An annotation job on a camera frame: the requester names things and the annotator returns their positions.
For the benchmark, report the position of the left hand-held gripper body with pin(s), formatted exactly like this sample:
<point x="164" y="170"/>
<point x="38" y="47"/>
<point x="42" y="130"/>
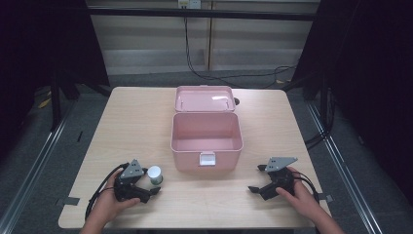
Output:
<point x="127" y="190"/>

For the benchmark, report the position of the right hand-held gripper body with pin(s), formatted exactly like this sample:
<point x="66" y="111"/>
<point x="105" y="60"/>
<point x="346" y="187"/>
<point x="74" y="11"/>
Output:
<point x="279" y="180"/>

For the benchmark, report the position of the small white bottle green label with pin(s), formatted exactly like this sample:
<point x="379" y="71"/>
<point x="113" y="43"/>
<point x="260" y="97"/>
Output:
<point x="155" y="175"/>

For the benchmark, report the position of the person's left hand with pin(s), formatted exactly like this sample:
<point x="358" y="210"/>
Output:
<point x="107" y="204"/>

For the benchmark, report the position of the person's right hand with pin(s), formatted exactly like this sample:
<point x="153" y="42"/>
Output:
<point x="302" y="201"/>

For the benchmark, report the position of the grey tape piece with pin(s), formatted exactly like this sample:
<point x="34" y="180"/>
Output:
<point x="325" y="197"/>
<point x="68" y="201"/>

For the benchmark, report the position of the pink plastic storage box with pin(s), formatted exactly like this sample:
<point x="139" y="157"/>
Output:
<point x="206" y="136"/>

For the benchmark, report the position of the small dark round knob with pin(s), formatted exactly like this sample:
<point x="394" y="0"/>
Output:
<point x="237" y="101"/>

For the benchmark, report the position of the black metal stand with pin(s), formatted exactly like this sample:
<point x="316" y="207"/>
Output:
<point x="56" y="104"/>
<point x="319" y="97"/>

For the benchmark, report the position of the yellow floor tape piece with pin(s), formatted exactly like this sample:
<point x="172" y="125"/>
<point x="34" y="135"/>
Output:
<point x="44" y="103"/>

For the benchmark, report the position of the black curtain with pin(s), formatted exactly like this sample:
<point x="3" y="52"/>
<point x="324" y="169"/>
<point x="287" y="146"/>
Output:
<point x="45" y="45"/>
<point x="367" y="81"/>

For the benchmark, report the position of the black horizontal metal bar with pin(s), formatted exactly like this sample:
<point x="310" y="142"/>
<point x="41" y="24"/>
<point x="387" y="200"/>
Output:
<point x="201" y="13"/>

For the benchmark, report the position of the white wall socket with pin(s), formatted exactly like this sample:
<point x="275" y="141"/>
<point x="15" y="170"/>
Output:
<point x="189" y="3"/>

